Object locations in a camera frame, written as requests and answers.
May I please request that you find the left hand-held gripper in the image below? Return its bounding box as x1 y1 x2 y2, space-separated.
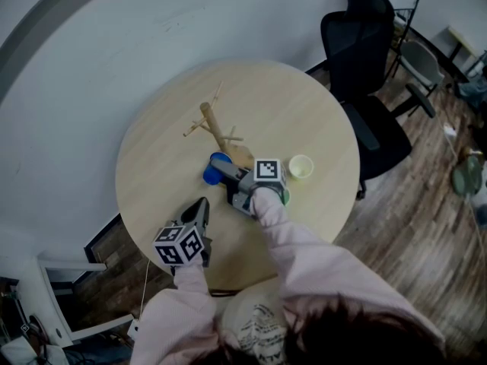
151 198 213 268

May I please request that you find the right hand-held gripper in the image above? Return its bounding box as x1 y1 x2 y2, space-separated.
210 158 288 217

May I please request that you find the blue plastic cup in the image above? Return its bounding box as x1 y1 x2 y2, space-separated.
202 152 233 186

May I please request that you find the wooden cup tree stand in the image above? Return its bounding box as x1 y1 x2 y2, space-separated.
182 81 255 170

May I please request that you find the yellow plastic cup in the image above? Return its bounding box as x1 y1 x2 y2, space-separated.
288 154 315 181

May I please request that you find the person's left forearm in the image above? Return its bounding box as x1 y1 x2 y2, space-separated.
170 262 212 311

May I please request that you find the person's right forearm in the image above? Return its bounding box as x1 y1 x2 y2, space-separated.
249 186 336 265

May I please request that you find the person's torso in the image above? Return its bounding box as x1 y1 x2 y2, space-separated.
216 283 301 365

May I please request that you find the black mesh office chair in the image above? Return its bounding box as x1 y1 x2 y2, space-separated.
320 0 414 201

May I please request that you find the grey shell chair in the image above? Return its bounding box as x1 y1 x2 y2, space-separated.
393 40 446 119

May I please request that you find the green floor fan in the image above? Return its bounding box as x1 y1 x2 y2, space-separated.
452 154 483 197

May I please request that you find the beige desk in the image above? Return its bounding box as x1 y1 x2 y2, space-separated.
447 24 480 59

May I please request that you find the white cable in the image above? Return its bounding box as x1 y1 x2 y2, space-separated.
138 259 151 321

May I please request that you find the white cabinet frame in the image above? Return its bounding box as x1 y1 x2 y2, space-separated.
14 255 134 348

